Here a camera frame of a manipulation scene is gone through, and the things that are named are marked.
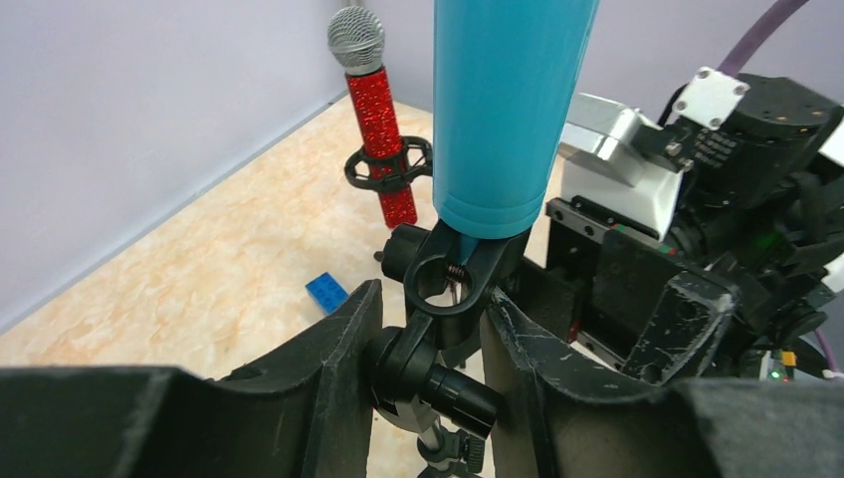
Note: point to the red glitter microphone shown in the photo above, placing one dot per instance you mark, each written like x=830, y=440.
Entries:
x=356, y=39

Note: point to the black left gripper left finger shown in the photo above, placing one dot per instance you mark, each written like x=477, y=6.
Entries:
x=300, y=410

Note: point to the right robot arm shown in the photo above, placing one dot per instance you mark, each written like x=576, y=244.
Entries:
x=681, y=246

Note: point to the black tripod stand with clip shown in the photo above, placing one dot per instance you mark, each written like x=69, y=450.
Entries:
x=412, y=371

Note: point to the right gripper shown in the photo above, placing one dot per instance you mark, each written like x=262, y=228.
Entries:
x=625, y=299

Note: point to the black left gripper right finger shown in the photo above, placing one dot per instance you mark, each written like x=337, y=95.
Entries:
x=566, y=415

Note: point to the black tripod stand with shockmount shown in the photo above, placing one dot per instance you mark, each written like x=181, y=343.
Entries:
x=391, y=177

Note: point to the teal microphone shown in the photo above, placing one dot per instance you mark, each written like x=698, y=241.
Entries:
x=504, y=76

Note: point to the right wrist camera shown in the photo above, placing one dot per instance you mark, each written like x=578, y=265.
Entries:
x=631, y=167

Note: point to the toy brick car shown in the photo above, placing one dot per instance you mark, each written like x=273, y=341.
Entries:
x=327, y=292

